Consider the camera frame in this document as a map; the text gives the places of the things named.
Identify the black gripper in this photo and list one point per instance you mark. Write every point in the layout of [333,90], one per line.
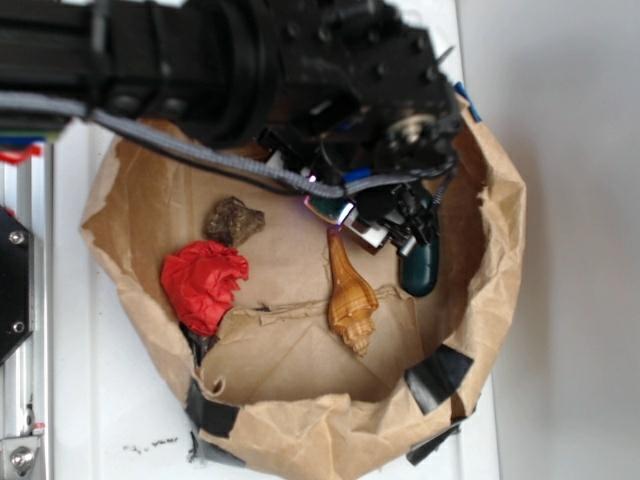
[362,101]

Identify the green and yellow sponge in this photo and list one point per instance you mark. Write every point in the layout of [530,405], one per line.
[332,211]

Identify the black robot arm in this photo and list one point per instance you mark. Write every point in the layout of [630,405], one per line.
[195,82]

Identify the brown rough rock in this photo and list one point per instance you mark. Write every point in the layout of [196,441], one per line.
[231,223]

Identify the dark green oval soap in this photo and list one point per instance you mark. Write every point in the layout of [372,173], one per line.
[419,270]

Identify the orange spiral seashell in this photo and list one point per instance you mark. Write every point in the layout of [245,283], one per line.
[352,301]

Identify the crumpled red paper ball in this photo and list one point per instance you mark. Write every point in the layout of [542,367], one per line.
[200,280]

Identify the brown paper bag basin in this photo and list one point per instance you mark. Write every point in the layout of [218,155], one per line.
[278,392]

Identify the black mounting plate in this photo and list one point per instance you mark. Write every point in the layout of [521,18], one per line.
[16,284]

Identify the aluminium frame rail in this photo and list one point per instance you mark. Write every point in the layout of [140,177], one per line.
[26,378]

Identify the silver corner bracket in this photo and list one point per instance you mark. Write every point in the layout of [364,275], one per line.
[21,458]

